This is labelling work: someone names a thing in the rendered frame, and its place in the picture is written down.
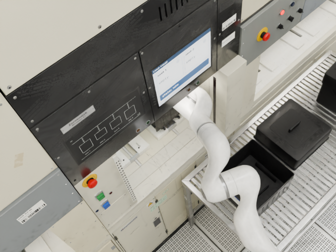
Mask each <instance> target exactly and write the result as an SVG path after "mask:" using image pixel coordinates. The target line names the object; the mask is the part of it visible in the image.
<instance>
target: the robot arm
mask: <svg viewBox="0 0 336 252"><path fill-rule="evenodd" d="M212 107H213V103H212V99H211V97H210V95H209V94H208V93H207V92H206V91H205V90H204V89H203V88H202V87H200V86H198V87H197V88H196V89H195V90H193V91H192V92H191V93H190V94H188V95H187V96H186V97H185V98H183V99H182V100H181V101H180V102H178V103H177V104H176V105H175V106H173V108H174V109H175V110H176V111H177V112H179V113H180V114H181V115H182V116H183V117H184V118H186V119H187V120H188V121H189V126H190V128H191V129H192V131H193V132H194V133H195V135H196V136H197V138H198V139H199V140H200V142H201V143H202V144H203V146H204V147H205V149H206V151H207V154H208V164H207V167H206V170H205V172H204V175H203V178H202V181H201V187H200V188H201V193H202V196H203V198H204V199H205V200H206V201H208V202H210V203H217V202H221V201H223V200H226V199H229V198H231V197H233V196H236V195H240V202H239V204H238V207H237V209H236V211H235V213H234V216H233V224H234V227H235V229H236V232H237V234H238V237H239V239H240V241H241V242H242V244H243V245H244V246H245V248H246V249H248V250H249V251H250V252H281V251H280V250H279V249H278V248H277V247H276V246H275V245H274V244H273V243H272V242H271V240H270V239H269V237H268V235H267V234H266V232H265V229H264V227H263V225H262V222H261V220H260V218H259V215H258V212H257V207H256V204H257V198H258V194H259V190H260V186H261V180H260V176H259V174H258V172H257V171H256V170H255V169H254V168H253V167H251V166H249V165H240V166H237V167H234V168H232V169H229V170H227V171H224V172H222V170H223V169H224V168H225V166H226V165H227V163H228V161H229V159H230V155H231V148H230V144H229V141H228V139H227V138H226V136H225V135H224V134H223V133H222V131H221V130H220V129H219V128H218V127H217V126H216V125H215V124H214V123H213V121H212V120H211V119H210V116H211V112H212ZM221 172H222V173H221Z"/></svg>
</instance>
